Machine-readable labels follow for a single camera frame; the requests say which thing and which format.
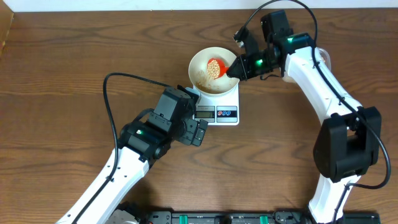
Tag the red plastic measuring scoop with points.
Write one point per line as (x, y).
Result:
(216, 68)

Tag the soybeans in bowl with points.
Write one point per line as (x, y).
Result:
(214, 86)

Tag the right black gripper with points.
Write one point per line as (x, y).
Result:
(245, 73)

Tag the white digital kitchen scale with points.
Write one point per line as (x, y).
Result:
(218, 109)

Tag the white round bowl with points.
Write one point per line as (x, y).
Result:
(200, 60)

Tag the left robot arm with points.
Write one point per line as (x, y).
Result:
(142, 142)

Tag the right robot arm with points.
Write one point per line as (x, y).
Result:
(348, 141)

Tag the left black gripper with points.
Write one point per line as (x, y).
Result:
(187, 137)

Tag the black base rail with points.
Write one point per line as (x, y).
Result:
(165, 217)

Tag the clear plastic container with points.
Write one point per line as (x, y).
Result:
(325, 57)

